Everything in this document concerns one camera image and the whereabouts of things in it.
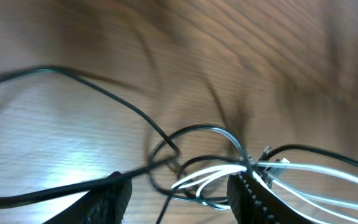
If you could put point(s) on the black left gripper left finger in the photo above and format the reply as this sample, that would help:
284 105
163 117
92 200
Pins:
102 206

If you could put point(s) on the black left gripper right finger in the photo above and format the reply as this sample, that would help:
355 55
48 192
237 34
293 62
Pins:
251 203

